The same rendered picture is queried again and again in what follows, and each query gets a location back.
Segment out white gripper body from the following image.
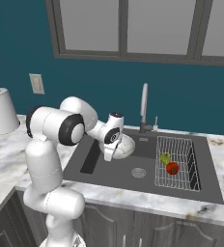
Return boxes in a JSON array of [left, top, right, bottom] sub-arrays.
[[102, 141, 121, 163]]

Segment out white marbled bowl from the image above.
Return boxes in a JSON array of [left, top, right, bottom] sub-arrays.
[[112, 133, 136, 160]]

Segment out white wire basket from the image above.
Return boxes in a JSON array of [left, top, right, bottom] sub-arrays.
[[154, 135, 202, 193]]

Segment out grey framed window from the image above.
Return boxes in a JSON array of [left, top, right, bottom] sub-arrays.
[[44, 0, 224, 68]]

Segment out red tomato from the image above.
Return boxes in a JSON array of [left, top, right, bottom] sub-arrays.
[[165, 161, 181, 177]]

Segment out round silver sink drain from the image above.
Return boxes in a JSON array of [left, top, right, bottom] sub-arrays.
[[130, 167, 147, 179]]

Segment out white paper towel roll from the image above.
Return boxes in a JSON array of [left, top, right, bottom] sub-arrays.
[[0, 87, 21, 136]]

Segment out grey cupboard door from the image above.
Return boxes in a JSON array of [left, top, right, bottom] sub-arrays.
[[74, 203, 136, 247], [133, 210, 224, 247]]

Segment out dark grey sink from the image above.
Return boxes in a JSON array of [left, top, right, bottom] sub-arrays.
[[63, 127, 224, 206]]

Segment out grey tap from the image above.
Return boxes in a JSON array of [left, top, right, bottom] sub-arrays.
[[139, 82, 154, 135]]

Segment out grey corner cupboard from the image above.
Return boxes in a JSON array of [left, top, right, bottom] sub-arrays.
[[0, 189, 38, 247]]

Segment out white wall socket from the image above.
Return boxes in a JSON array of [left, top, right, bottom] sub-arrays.
[[28, 72, 46, 96]]

